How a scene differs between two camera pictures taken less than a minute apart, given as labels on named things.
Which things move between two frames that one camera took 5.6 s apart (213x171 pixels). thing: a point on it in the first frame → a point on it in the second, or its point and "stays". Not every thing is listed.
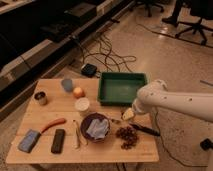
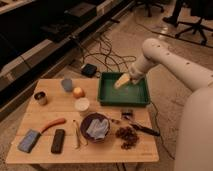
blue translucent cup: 67,84 stays
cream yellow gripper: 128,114 → 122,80
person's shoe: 172,20 stays
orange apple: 78,93 stays
